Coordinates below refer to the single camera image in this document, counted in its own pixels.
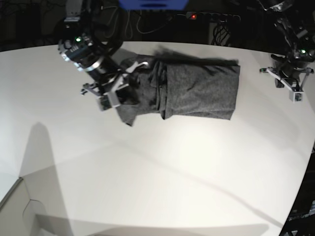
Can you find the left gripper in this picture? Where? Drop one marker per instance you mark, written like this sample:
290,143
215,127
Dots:
294,83

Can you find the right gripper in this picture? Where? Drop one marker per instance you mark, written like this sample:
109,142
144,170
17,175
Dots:
116,83

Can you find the grey long-sleeve t-shirt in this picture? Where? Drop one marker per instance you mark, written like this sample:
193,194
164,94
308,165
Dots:
178,84

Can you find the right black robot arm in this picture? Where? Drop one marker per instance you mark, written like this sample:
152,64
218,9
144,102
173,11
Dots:
80,45

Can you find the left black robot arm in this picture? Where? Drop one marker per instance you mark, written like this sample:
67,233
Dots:
292,70

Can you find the blue plastic panel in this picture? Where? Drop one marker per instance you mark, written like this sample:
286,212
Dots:
153,4

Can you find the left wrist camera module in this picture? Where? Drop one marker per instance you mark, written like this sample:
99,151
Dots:
296,96

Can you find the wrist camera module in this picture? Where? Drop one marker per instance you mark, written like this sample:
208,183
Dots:
108,101
296,96

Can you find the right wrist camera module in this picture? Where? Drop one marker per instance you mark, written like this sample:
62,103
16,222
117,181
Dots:
108,101

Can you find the black power strip red switch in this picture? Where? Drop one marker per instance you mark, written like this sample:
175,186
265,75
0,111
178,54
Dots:
213,17

